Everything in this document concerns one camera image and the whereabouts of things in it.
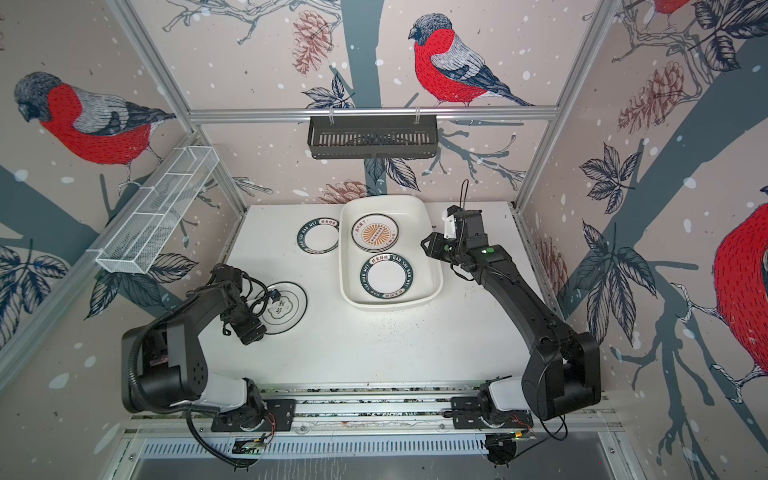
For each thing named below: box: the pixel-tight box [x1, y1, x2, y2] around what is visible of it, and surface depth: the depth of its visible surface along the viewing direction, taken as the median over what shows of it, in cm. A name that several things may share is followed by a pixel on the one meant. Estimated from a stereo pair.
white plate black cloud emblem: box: [259, 281, 308, 335], surface depth 94 cm
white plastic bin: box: [339, 195, 444, 311], surface depth 104 cm
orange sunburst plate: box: [351, 213, 400, 253], surface depth 113 cm
